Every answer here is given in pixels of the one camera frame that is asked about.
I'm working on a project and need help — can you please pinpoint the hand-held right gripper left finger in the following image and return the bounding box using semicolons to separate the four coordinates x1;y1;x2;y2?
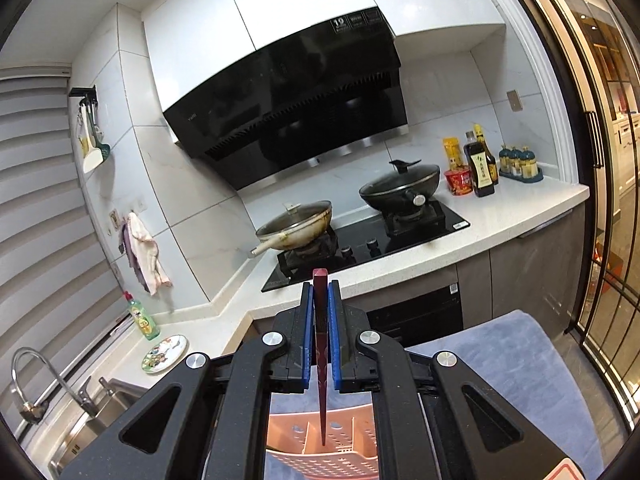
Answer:
59;281;317;480

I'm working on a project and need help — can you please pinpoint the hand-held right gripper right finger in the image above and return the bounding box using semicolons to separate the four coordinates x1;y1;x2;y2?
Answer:
327;280;583;480

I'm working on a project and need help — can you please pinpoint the dark red chopstick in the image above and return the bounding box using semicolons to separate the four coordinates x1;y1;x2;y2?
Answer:
312;268;331;448

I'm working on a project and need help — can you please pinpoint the pink perforated utensil holder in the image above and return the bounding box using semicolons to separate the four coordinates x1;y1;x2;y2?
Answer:
265;402;378;472

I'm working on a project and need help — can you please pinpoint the built-in black oven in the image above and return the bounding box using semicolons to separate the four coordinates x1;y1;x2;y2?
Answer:
365;282;463;348

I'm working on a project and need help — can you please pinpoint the beige wok with glass lid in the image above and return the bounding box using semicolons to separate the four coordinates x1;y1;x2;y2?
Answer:
250;200;334;258

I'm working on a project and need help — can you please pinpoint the black gas stove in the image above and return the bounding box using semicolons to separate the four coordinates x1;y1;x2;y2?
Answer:
261;200;471;293

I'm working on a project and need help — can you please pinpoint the patterned plate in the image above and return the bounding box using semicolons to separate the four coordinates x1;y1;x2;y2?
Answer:
141;335;189;375

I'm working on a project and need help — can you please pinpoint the green dish soap bottle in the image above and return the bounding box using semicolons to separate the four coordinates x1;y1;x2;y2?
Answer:
123;291;162;342

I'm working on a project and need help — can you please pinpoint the black wok with lid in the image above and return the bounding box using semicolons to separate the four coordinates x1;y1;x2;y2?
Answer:
358;159;442;211

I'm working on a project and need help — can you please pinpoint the grey-blue plush mat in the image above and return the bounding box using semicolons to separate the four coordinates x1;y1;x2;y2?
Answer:
262;310;606;480

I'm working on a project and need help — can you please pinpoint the pink white cloth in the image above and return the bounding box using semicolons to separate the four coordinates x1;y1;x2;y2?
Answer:
127;211;173;296

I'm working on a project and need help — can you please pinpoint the purple cloth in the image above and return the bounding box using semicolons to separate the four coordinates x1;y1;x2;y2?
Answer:
118;222;151;293

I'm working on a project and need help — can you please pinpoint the red instant noodle cup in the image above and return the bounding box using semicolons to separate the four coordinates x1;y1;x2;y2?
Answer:
444;167;473;197

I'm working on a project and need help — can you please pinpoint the grey base cabinet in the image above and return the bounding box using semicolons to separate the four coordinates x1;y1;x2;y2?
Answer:
460;205;588;331

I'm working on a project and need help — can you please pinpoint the steel sink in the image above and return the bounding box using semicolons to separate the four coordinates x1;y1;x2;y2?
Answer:
47;377;151;478

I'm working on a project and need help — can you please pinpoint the yellow snack packet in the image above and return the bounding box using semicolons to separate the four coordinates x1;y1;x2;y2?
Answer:
442;137;463;171

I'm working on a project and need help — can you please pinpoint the large dark soy sauce bottle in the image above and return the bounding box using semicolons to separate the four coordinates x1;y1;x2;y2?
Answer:
463;131;496;198

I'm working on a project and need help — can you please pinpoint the black range hood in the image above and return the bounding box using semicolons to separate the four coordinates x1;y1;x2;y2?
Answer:
162;7;411;192

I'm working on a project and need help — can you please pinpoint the slim dark sauce bottle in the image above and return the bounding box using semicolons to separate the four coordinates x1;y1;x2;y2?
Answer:
474;124;499;184

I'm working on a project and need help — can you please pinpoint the spice jar set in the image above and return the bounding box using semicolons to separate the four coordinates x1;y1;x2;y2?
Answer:
498;144;543;182

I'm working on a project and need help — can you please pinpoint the steel faucet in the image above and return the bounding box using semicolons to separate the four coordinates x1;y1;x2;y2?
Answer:
11;347;98;423

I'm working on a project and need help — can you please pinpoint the white hanging spatula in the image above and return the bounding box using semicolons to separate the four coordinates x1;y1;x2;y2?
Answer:
81;105;107;175

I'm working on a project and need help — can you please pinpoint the white window blind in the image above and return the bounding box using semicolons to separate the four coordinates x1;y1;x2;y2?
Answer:
0;62;131;411

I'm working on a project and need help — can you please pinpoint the sliding glass door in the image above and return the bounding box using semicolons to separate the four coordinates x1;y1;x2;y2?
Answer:
495;0;640;431

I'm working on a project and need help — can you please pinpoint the white upper cabinet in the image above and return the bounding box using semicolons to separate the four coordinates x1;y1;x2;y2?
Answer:
142;0;506;142

